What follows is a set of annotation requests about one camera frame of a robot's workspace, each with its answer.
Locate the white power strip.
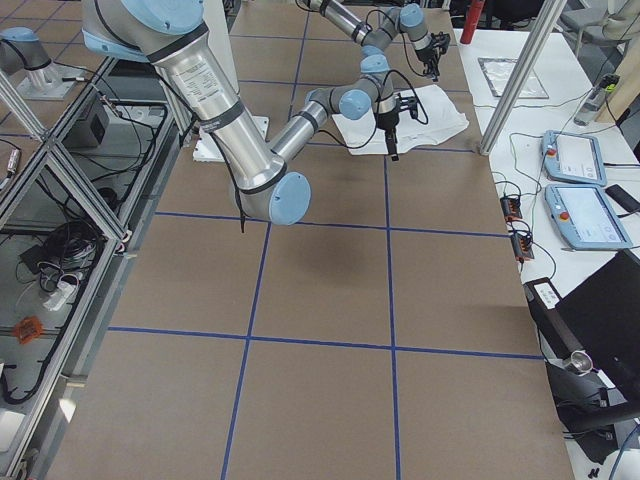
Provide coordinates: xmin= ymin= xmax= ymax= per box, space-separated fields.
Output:
xmin=43 ymin=275 xmax=81 ymax=312

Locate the small metal cup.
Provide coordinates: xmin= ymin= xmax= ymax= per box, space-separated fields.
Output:
xmin=567 ymin=351 xmax=593 ymax=376

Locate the white printed long-sleeve shirt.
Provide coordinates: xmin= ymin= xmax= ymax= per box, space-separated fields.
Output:
xmin=332 ymin=85 xmax=469 ymax=154

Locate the orange black connector box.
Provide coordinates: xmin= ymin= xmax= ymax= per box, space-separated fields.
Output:
xmin=510 ymin=231 xmax=535 ymax=263
xmin=500 ymin=195 xmax=523 ymax=223

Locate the silver foil tray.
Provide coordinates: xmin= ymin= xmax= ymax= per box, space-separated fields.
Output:
xmin=477 ymin=56 xmax=549 ymax=100

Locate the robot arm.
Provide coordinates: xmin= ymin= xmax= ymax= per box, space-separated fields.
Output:
xmin=82 ymin=1 xmax=400 ymax=225
xmin=296 ymin=0 xmax=451 ymax=82

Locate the teach pendant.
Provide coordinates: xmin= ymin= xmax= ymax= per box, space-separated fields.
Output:
xmin=541 ymin=130 xmax=607 ymax=186
xmin=544 ymin=184 xmax=633 ymax=251

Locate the far orange black connector box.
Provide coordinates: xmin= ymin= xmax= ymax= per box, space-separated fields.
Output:
xmin=500 ymin=195 xmax=523 ymax=223

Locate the aluminium frame table edge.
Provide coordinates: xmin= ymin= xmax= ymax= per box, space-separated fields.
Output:
xmin=1 ymin=60 xmax=181 ymax=479

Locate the near orange black connector box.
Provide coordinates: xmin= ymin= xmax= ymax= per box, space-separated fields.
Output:
xmin=510 ymin=231 xmax=535 ymax=263

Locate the black laptop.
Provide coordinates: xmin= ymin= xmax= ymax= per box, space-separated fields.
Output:
xmin=524 ymin=250 xmax=639 ymax=390

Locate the near teach pendant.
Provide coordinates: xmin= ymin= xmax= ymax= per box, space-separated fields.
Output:
xmin=544 ymin=184 xmax=633 ymax=251

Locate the orange tag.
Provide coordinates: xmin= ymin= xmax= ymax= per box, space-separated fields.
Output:
xmin=12 ymin=316 xmax=44 ymax=345

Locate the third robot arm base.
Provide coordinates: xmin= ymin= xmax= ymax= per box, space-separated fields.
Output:
xmin=1 ymin=27 xmax=84 ymax=100

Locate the black smartphone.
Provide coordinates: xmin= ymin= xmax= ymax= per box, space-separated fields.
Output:
xmin=605 ymin=184 xmax=640 ymax=213

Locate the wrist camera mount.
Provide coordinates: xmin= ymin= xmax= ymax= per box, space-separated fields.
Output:
xmin=432 ymin=31 xmax=451 ymax=55
xmin=397 ymin=93 xmax=419 ymax=120

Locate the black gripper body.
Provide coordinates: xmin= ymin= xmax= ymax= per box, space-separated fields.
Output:
xmin=414 ymin=33 xmax=437 ymax=64
xmin=375 ymin=92 xmax=400 ymax=131

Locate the red bottle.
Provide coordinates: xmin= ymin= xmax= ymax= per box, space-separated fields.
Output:
xmin=460 ymin=0 xmax=485 ymax=45

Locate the grey control box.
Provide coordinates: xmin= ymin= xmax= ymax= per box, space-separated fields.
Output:
xmin=63 ymin=100 xmax=109 ymax=148

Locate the aluminium frame post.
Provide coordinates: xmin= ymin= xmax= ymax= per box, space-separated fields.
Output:
xmin=479 ymin=0 xmax=567 ymax=156

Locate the far teach pendant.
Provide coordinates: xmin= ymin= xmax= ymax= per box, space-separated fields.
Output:
xmin=541 ymin=130 xmax=607 ymax=186

